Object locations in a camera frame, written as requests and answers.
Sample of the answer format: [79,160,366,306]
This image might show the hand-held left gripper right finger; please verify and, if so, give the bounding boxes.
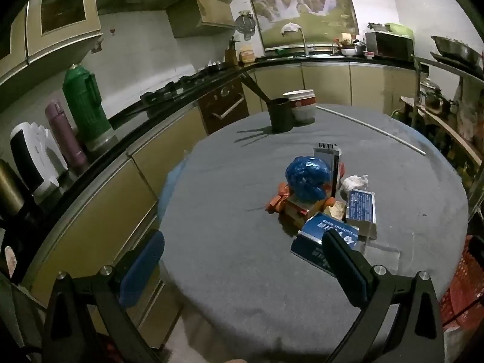
[321,229,447,363]

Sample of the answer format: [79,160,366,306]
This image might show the white black electric kettle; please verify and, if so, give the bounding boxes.
[9,122,70,203]

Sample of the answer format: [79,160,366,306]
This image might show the blue toothpaste box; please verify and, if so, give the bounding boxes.
[290,212,360,276]

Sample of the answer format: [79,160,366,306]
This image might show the black gas stove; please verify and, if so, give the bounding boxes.
[140,66,227,103]

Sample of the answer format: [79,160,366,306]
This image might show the black chopstick holder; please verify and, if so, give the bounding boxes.
[268,97,295,134]

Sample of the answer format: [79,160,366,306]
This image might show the waterfall wall poster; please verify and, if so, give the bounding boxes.
[241,0,359,51]

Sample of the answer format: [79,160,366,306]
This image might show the dark bronze bottle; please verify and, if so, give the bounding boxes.
[0,159,34,220]

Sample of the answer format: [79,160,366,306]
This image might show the white medicine box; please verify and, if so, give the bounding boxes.
[313,142,343,193]

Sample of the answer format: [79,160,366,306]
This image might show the purple thermos bottle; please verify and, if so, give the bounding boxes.
[44,99,89,171]

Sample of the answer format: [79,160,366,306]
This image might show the green thermos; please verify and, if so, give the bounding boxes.
[62,64,114,152]

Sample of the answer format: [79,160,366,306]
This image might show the small grey fan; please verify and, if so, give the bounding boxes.
[234,11,257,41]

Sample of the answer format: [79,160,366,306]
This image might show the brown red cardboard box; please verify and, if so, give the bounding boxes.
[280,193,326,231]

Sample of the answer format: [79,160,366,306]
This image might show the blue foil packet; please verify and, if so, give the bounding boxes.
[345,188,379,240]

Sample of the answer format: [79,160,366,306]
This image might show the beige range hood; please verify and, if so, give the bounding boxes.
[166,0,237,38]

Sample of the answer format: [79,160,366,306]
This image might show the steel kettle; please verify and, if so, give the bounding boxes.
[420,77,454,108]

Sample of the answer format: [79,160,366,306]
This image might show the metal storage rack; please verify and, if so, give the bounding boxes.
[401,55,484,212]

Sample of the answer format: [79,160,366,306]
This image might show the steel basin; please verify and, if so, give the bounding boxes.
[430,35,484,65]

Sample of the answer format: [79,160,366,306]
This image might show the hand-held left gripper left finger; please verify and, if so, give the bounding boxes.
[41,230,167,363]

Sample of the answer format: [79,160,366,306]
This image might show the orange snack wrapper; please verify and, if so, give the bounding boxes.
[265,182,293,214]

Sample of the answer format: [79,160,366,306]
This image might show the metal faucet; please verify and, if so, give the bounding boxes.
[282,26,314,57]

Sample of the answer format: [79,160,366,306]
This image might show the large white red bowl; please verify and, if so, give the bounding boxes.
[289,96,317,125]

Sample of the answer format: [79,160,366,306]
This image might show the beige wall cabinets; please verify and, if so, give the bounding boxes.
[0,0,103,91]

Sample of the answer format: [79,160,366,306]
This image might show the beige kitchen counter cabinets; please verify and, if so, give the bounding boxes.
[23,55,420,311]

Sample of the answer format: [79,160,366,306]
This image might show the blue tablecloth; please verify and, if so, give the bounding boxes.
[158,151,190,220]

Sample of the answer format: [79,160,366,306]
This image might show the wooden shelf board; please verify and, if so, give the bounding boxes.
[401,96,482,167]

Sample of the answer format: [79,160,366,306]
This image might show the white tissue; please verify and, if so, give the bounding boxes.
[340,174,369,193]

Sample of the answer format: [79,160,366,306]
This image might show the blue plastic bag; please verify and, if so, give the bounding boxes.
[284,155,333,204]

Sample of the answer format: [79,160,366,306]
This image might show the red plastic basket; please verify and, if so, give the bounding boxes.
[439,234,484,333]

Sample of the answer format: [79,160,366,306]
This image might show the long white rod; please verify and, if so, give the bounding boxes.
[317,106,427,156]

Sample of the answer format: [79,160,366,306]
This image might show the green cloth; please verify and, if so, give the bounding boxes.
[386,23,414,36]

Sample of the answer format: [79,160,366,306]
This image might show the microwave oven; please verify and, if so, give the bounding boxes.
[365,30,414,61]

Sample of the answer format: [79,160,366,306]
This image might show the dark built-in oven door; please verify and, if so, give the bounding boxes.
[197,79,250,135]

